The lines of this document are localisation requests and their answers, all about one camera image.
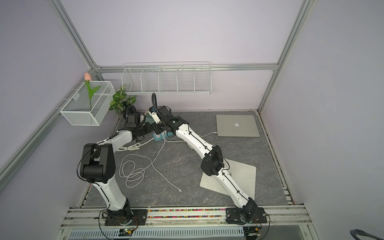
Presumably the teal white power strip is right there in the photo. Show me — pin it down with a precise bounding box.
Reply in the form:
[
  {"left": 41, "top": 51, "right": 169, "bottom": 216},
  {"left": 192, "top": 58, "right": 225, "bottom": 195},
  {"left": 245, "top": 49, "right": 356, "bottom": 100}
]
[{"left": 153, "top": 132, "right": 173, "bottom": 142}]

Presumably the white charger cable front laptop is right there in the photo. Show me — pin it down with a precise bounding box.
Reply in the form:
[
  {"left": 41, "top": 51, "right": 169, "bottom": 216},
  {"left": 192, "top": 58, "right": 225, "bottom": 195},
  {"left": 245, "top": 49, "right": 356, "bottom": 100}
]
[{"left": 118, "top": 140, "right": 183, "bottom": 193}]

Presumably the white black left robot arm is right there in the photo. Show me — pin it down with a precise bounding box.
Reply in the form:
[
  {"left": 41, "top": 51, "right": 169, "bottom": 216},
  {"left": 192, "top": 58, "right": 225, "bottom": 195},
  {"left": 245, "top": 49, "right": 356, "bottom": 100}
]
[{"left": 78, "top": 106, "right": 153, "bottom": 223}]

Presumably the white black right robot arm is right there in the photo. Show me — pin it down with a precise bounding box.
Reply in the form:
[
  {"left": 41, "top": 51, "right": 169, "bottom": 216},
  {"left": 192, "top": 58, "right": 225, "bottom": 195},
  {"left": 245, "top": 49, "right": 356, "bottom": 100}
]
[{"left": 149, "top": 93, "right": 267, "bottom": 225}]

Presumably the silver laptop at back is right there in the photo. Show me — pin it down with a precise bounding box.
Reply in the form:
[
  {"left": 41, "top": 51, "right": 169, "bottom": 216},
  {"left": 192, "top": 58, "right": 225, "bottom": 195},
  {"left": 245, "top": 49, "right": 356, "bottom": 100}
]
[{"left": 216, "top": 115, "right": 260, "bottom": 138}]

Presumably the silver laptop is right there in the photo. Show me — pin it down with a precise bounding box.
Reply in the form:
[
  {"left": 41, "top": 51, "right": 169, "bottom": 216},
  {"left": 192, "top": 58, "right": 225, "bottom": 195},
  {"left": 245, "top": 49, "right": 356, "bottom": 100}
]
[
  {"left": 200, "top": 159, "right": 257, "bottom": 199},
  {"left": 216, "top": 115, "right": 260, "bottom": 138}
]

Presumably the silver laptop near front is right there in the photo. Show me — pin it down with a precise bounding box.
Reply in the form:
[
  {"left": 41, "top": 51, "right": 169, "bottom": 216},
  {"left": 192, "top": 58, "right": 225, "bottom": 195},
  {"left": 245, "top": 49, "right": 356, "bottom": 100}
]
[{"left": 200, "top": 159, "right": 257, "bottom": 199}]

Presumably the green plant in black pot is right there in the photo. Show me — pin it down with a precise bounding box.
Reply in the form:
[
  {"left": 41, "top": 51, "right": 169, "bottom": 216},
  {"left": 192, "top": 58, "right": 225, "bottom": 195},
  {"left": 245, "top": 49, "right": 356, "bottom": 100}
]
[{"left": 109, "top": 85, "right": 137, "bottom": 116}]

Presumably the pink artificial tulip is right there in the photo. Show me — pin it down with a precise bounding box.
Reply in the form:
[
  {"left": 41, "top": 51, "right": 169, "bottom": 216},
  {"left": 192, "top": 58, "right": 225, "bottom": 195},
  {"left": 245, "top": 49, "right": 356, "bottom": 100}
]
[{"left": 84, "top": 73, "right": 101, "bottom": 111}]

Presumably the colourful bead strip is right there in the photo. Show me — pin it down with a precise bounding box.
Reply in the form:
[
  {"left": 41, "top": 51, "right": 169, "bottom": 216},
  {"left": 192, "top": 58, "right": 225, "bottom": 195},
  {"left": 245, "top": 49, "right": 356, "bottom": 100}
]
[{"left": 147, "top": 208, "right": 226, "bottom": 219}]

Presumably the long white wire shelf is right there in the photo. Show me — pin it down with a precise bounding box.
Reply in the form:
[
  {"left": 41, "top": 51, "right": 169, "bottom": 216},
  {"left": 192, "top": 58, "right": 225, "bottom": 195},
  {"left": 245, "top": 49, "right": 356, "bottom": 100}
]
[{"left": 121, "top": 62, "right": 212, "bottom": 95}]

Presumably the white wire basket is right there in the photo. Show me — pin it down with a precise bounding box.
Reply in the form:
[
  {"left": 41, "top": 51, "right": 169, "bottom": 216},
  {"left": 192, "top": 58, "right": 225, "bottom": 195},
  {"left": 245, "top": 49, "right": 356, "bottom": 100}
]
[{"left": 60, "top": 81, "right": 116, "bottom": 126}]

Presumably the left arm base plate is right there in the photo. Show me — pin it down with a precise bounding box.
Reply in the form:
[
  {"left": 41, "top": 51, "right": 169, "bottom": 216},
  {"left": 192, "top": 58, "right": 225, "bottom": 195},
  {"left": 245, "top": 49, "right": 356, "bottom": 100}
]
[{"left": 101, "top": 209, "right": 148, "bottom": 227}]

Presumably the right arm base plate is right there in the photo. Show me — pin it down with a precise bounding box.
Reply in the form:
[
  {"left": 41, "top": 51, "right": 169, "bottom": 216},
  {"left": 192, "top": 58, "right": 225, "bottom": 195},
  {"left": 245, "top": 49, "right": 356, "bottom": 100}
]
[{"left": 226, "top": 207, "right": 268, "bottom": 225}]

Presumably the white vented cable duct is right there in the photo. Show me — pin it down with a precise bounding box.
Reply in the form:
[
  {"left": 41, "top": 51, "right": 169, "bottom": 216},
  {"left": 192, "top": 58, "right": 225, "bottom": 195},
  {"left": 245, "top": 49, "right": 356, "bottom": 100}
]
[{"left": 65, "top": 227, "right": 245, "bottom": 240}]

